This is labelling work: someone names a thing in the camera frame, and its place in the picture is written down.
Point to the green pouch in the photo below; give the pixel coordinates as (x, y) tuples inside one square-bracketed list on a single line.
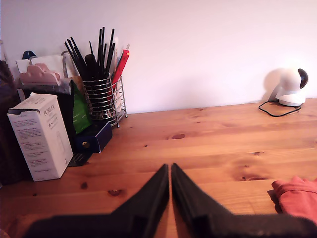
[(80, 116)]

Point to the dark brown bag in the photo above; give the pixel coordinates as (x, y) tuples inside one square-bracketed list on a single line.
[(7, 124)]

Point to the black chopstick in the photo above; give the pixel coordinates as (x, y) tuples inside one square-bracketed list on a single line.
[(78, 52), (111, 47), (99, 49), (91, 48), (73, 57), (103, 44)]

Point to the grey marbled tray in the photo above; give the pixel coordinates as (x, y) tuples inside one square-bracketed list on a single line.
[(57, 88)]

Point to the white paper sleeve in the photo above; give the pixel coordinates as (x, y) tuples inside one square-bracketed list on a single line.
[(116, 52)]

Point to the dark blue box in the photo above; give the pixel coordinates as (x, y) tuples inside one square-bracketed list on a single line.
[(104, 135)]

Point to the white paper sheet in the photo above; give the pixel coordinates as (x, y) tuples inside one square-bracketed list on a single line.
[(49, 63)]

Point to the pink cloud-shaped object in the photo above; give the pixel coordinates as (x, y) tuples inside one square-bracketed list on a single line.
[(39, 75)]

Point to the white printed cardboard box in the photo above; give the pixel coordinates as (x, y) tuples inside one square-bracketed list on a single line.
[(42, 138)]

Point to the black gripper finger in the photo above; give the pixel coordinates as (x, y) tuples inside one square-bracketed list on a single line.
[(151, 198), (188, 198)]

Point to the blue clip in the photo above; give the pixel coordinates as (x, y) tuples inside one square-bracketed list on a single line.
[(28, 54)]

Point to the pink underwear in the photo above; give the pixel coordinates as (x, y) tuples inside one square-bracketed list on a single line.
[(297, 198)]

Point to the white round security camera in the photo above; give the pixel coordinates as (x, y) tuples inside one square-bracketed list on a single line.
[(289, 81)]

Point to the black box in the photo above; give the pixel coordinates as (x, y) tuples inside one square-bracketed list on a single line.
[(65, 106)]

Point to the black printed card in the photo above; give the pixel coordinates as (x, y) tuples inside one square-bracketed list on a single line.
[(79, 159)]

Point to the red paper chopstick sleeve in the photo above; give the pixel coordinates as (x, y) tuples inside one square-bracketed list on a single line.
[(121, 64)]

